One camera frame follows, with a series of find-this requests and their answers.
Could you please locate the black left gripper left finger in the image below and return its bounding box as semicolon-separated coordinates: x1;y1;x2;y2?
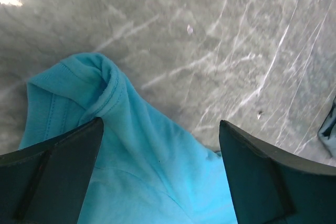
1;118;103;223

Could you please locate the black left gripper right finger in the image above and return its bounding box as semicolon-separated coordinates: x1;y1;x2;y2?
219;121;335;223

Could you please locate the turquoise t shirt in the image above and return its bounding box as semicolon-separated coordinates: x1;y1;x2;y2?
20;53;237;223

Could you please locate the folded blue middle shirt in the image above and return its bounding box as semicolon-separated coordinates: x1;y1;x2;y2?
318;98;336;158

